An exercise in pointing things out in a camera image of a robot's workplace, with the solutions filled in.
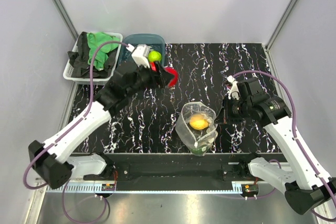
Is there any yellow fake lemon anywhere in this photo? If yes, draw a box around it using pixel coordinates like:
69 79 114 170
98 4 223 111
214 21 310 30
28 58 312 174
189 114 209 131

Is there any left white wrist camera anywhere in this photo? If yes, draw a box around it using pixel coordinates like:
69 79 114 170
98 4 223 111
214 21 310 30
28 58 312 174
131 44 151 68

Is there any green cloth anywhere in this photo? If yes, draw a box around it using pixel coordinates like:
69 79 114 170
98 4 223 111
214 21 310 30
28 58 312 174
87 32 120 71

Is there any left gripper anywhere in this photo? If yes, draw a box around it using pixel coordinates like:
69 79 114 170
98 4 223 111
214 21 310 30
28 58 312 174
126 59 174 97

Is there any purple cable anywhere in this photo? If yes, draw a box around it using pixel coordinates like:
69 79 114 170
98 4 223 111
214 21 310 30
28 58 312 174
217 70 336 222
24 40 134 222

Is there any black cloth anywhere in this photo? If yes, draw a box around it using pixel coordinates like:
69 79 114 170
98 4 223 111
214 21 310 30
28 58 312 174
68 31 118 79

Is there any clear polka dot zip bag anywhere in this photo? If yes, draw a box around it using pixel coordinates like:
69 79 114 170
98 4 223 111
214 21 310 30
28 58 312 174
175 102 218 156

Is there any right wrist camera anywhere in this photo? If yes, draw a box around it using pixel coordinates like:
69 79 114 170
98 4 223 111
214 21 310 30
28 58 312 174
227 76 240 101

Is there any red fake apple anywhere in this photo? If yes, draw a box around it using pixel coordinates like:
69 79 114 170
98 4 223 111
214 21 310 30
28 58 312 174
150 62 158 72

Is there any dark green fake avocado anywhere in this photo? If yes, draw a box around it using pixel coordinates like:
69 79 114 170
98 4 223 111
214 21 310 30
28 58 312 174
190 147 207 156

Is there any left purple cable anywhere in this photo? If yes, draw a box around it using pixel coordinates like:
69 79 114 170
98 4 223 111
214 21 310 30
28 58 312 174
24 40 134 222

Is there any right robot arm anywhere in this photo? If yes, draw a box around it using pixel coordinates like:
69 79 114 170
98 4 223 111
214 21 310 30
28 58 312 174
215 76 335 215

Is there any slotted cable duct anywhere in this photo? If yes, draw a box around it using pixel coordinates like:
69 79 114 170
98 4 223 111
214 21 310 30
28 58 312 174
46 182 243 194

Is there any red yellow fake peach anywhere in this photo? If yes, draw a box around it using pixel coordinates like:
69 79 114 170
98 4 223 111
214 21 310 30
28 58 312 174
165 67 179 87

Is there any white plastic basket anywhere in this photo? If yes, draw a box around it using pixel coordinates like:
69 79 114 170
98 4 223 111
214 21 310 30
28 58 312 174
63 32 123 86

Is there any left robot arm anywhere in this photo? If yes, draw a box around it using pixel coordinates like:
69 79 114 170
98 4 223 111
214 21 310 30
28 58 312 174
28 61 178 189

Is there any blue translucent plastic tub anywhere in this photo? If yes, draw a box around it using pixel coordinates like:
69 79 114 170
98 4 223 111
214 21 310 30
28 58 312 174
117 34 166 87

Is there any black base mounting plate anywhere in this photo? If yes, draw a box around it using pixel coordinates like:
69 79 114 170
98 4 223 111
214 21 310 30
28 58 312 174
83 153 270 191

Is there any green fake apple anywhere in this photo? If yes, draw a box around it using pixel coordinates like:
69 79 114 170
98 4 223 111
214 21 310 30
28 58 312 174
148 50 162 62

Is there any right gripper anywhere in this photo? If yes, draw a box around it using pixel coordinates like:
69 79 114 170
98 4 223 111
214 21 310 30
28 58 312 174
214 95 251 124

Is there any left aluminium frame post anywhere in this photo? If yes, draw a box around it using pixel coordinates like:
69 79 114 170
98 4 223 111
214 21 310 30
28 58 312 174
52 0 79 40

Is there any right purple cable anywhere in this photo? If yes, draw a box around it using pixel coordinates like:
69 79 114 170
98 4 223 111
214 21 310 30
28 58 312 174
217 70 336 222

